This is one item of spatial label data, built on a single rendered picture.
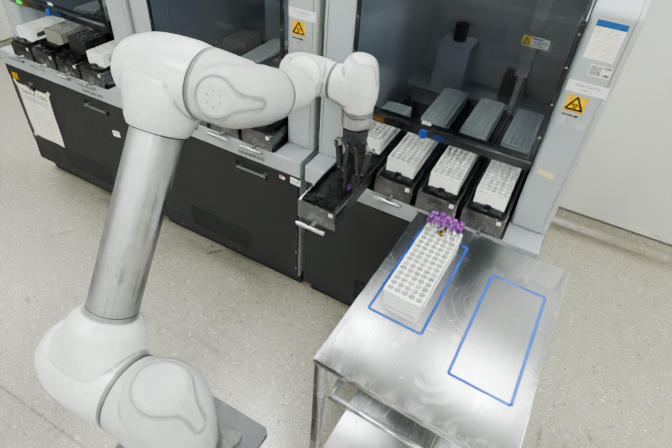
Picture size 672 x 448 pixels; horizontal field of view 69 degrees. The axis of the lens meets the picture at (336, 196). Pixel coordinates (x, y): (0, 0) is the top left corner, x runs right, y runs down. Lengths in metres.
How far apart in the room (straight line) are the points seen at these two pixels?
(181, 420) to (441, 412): 0.51
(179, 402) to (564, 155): 1.16
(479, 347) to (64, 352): 0.87
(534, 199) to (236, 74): 1.08
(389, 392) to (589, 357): 1.46
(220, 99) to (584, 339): 2.04
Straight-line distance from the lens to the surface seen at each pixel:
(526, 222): 1.68
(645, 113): 2.69
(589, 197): 2.93
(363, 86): 1.32
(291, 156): 1.83
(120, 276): 1.01
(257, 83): 0.83
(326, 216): 1.50
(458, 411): 1.14
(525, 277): 1.42
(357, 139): 1.42
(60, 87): 2.66
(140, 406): 0.96
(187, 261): 2.49
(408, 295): 1.20
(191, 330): 2.23
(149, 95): 0.92
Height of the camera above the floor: 1.79
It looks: 40 degrees down
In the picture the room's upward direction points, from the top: 5 degrees clockwise
